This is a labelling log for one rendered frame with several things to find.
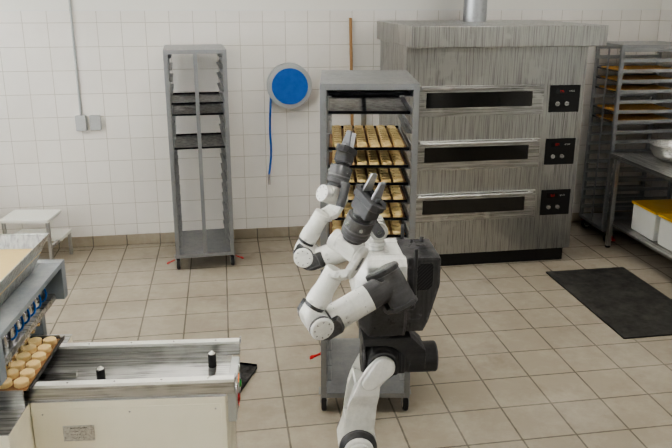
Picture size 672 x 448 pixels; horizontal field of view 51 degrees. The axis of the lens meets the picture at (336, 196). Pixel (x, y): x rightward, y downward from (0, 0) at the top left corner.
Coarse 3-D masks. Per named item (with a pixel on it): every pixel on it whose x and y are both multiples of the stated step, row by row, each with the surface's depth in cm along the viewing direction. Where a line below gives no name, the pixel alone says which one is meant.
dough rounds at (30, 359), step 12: (24, 348) 270; (36, 348) 272; (48, 348) 270; (12, 360) 264; (24, 360) 263; (36, 360) 261; (12, 372) 253; (24, 372) 253; (36, 372) 257; (12, 384) 248; (24, 384) 246
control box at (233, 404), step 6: (234, 360) 278; (234, 366) 273; (234, 372) 269; (228, 396) 259; (234, 396) 259; (228, 402) 260; (234, 402) 260; (228, 408) 260; (234, 408) 260; (228, 414) 261; (234, 414) 261; (234, 420) 262
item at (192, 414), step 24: (72, 360) 278; (96, 360) 278; (120, 360) 278; (144, 360) 278; (168, 360) 278; (192, 360) 278; (216, 360) 278; (48, 408) 250; (72, 408) 251; (96, 408) 251; (120, 408) 252; (144, 408) 252; (168, 408) 253; (192, 408) 254; (216, 408) 254; (48, 432) 252; (72, 432) 253; (96, 432) 254; (120, 432) 254; (144, 432) 255; (168, 432) 256; (192, 432) 256; (216, 432) 257
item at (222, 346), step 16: (240, 336) 283; (64, 352) 277; (80, 352) 277; (96, 352) 278; (112, 352) 278; (128, 352) 279; (144, 352) 279; (160, 352) 280; (176, 352) 280; (192, 352) 281; (208, 352) 281; (224, 352) 282
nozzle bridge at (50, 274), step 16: (32, 272) 276; (48, 272) 276; (64, 272) 290; (16, 288) 261; (32, 288) 261; (48, 288) 288; (64, 288) 290; (16, 304) 247; (32, 304) 277; (48, 304) 280; (0, 320) 235; (16, 320) 239; (32, 320) 265; (0, 336) 225; (0, 352) 225; (0, 368) 225; (0, 384) 225
